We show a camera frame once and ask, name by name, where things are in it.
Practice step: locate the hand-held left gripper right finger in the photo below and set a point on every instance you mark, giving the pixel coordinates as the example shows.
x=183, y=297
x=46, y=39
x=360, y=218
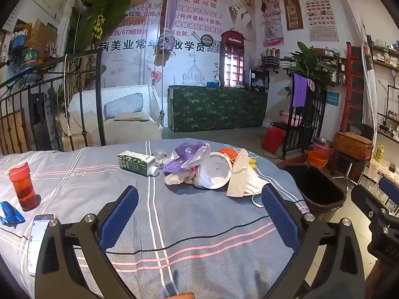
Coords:
x=280, y=219

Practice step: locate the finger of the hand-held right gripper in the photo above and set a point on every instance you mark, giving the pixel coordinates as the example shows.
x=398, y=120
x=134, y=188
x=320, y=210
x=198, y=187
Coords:
x=389, y=188
x=367, y=199

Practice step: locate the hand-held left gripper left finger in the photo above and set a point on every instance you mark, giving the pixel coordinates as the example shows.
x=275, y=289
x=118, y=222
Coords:
x=120, y=216

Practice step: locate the white cloth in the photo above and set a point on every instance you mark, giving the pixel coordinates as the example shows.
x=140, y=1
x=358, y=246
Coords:
x=257, y=183

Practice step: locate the black trash bin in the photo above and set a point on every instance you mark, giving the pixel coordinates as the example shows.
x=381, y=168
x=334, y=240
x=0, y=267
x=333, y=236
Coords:
x=311, y=187

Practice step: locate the green white milk carton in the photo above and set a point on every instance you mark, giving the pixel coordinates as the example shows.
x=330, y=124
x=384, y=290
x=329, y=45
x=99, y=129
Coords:
x=134, y=162

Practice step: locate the yellow mesh sponge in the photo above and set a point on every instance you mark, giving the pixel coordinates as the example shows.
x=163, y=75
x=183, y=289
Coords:
x=252, y=163

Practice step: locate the white plastic bag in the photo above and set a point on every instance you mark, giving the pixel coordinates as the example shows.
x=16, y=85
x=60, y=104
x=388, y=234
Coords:
x=178, y=178

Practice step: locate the clear plastic wrapper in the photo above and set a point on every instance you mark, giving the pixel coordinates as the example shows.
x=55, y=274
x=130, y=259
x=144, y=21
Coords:
x=162, y=157

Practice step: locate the purple plastic bag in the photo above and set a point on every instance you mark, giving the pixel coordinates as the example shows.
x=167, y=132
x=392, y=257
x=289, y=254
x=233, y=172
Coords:
x=184, y=152

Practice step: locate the row of white storage baskets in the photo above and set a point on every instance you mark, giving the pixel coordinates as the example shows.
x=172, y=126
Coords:
x=378, y=171

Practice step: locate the yellow bottle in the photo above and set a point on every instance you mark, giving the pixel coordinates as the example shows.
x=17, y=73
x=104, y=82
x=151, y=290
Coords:
x=379, y=154

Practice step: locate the orange plastic bucket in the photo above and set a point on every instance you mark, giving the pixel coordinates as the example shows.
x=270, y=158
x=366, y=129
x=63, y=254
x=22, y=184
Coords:
x=316, y=161

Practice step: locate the pink plastic bucket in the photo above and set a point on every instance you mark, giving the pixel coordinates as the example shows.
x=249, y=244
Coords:
x=322, y=149

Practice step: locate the steel basin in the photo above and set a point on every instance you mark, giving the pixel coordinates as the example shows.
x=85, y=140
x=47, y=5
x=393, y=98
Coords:
x=322, y=140

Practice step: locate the red plastic bin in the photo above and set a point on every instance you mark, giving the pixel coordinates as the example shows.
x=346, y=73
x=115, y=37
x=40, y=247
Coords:
x=272, y=138

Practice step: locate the white smartphone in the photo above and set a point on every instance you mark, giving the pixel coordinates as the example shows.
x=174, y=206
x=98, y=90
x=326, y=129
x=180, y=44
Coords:
x=36, y=243

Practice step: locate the red ladder shelf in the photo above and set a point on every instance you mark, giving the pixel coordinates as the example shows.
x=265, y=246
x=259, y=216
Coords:
x=355, y=99

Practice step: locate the black metal rack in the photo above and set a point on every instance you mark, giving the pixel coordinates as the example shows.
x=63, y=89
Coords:
x=307, y=121

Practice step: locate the pink plastic basin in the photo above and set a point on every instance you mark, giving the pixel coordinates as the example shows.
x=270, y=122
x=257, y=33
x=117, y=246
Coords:
x=294, y=120

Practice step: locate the beige cushion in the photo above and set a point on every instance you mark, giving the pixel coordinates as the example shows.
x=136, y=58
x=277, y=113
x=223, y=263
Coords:
x=131, y=116

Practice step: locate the red plastic water bottle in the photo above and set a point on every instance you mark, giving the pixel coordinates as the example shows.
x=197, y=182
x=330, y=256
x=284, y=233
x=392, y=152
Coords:
x=23, y=187

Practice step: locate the white hanging coat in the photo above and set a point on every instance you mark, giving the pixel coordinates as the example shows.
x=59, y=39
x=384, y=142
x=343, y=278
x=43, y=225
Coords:
x=369, y=84

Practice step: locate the blue foil packet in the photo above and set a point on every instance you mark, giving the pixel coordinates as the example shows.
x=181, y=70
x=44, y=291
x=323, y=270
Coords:
x=11, y=214

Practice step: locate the grey pillow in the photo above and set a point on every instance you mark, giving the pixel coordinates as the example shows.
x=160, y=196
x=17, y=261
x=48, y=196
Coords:
x=123, y=104

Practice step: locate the white sofa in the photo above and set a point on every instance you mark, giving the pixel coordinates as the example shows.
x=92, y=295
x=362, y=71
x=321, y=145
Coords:
x=87, y=102

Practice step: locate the green floral counter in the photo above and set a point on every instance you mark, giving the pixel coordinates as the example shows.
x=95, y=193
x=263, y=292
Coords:
x=218, y=109

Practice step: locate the purple towel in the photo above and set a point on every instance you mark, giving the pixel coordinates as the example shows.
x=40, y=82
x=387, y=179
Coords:
x=299, y=90

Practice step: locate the pink cloth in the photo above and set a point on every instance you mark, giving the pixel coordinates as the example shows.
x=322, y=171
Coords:
x=311, y=83

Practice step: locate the black display box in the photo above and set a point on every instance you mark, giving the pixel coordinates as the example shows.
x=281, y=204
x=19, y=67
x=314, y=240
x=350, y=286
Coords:
x=258, y=81

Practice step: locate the red hanging ornament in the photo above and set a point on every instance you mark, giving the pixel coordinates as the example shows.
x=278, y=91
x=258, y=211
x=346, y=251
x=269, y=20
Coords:
x=156, y=76

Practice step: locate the blue tissue box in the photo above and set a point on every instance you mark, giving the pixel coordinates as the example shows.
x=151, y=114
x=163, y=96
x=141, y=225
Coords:
x=213, y=84

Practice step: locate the green potted plant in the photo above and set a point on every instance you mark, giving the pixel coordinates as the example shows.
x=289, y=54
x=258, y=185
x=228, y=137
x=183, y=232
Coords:
x=308, y=59

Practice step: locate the red telephone booth cabinet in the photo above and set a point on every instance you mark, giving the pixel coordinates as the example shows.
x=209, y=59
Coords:
x=232, y=62

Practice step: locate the green white bucket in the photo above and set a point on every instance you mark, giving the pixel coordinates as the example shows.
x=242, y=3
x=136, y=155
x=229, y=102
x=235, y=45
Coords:
x=29, y=56

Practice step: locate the cardboard box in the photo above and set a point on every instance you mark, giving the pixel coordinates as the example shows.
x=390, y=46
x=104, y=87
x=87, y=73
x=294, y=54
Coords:
x=42, y=37

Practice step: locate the banana plant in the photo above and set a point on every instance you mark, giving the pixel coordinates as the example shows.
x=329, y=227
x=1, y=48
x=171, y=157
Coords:
x=106, y=3

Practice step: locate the purple hanging ornament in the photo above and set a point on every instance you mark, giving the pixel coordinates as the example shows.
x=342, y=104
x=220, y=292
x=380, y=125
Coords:
x=171, y=6

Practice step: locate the wall shelves with bottles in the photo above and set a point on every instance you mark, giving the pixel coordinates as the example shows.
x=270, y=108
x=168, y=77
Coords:
x=388, y=112

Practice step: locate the blue wall sign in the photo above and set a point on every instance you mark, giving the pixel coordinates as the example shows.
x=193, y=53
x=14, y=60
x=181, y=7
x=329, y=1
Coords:
x=333, y=98

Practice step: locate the black iron bed frame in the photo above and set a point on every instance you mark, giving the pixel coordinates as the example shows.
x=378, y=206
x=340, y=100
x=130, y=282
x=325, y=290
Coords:
x=99, y=99

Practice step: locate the wooden wall shelf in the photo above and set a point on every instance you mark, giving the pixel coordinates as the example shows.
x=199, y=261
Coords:
x=332, y=65

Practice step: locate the black wall rack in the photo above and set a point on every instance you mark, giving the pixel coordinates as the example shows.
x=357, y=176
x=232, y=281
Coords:
x=269, y=57

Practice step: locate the eyebrow chart wall poster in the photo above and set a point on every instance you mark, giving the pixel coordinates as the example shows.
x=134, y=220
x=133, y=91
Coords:
x=319, y=9

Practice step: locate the pink wall poster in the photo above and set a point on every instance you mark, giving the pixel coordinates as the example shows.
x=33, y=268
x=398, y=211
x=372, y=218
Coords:
x=272, y=18

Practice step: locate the brown tower wall poster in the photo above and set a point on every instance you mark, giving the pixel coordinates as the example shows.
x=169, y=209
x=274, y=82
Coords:
x=292, y=7

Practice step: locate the large wall banner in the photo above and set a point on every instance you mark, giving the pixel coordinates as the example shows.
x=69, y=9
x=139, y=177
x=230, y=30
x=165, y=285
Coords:
x=199, y=12

